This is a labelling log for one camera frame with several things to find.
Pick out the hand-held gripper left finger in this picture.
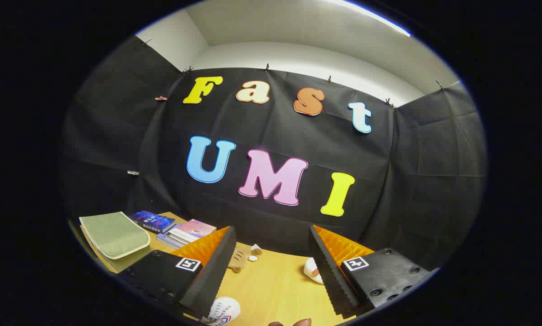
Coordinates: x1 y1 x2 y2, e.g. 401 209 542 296
117 225 237 320

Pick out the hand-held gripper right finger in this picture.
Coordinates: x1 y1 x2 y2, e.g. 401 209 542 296
308 225 440 317

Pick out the white canvas shoe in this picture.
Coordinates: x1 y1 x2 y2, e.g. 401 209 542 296
206 297 241 326
304 257 324 285

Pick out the beige fabric storage box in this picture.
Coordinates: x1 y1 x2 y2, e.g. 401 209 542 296
79 211 151 260

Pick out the brown bread plush toy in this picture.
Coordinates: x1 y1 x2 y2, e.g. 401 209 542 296
228 244 262 273

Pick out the pink cover book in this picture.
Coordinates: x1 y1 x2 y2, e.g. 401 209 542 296
169 219 217 243

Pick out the grey book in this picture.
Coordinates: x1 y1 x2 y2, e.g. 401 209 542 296
166 230 194 246

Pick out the lavender book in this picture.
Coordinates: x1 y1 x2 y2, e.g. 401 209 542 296
157 222 185 249

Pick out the blue cover book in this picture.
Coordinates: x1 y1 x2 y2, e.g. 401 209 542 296
128 211 176 234

